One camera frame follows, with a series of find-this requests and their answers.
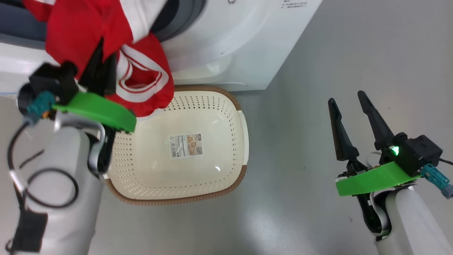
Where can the red garment with white trim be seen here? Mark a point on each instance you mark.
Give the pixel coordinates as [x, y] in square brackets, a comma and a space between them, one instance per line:
[70, 32]

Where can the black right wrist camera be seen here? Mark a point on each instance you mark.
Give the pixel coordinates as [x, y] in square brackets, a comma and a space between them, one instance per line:
[421, 152]

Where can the cream perforated laundry basket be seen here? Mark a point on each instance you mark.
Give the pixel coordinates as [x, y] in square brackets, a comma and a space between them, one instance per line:
[159, 170]

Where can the printed text notice sticker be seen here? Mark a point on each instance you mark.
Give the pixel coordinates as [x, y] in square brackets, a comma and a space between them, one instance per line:
[293, 4]

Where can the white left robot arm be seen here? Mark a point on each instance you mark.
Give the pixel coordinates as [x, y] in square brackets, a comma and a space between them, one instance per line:
[63, 198]

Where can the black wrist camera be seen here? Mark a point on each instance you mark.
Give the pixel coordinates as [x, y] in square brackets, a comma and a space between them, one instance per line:
[421, 152]
[53, 83]

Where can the green camera bracket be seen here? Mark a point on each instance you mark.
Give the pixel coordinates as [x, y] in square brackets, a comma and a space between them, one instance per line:
[102, 109]
[375, 180]

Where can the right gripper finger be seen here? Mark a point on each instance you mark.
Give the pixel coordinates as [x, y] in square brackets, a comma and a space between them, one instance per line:
[342, 138]
[378, 127]

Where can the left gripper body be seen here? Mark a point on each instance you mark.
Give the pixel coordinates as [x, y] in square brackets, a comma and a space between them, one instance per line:
[101, 71]

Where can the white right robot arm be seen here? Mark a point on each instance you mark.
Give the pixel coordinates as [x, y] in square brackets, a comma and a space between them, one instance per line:
[417, 226]

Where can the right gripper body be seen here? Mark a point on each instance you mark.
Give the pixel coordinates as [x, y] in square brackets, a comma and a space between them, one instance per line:
[387, 152]

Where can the white front-load washing machine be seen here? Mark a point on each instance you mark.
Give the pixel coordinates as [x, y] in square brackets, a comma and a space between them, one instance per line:
[230, 42]

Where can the basket product label sticker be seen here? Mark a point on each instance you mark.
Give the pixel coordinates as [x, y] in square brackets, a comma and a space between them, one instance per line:
[185, 146]

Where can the green left camera bracket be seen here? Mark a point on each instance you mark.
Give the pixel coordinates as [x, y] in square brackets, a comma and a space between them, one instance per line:
[102, 109]

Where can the green right camera bracket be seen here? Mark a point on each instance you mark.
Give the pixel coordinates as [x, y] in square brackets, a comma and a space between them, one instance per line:
[375, 180]

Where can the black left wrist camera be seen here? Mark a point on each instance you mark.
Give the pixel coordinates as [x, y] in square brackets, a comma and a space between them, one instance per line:
[53, 83]

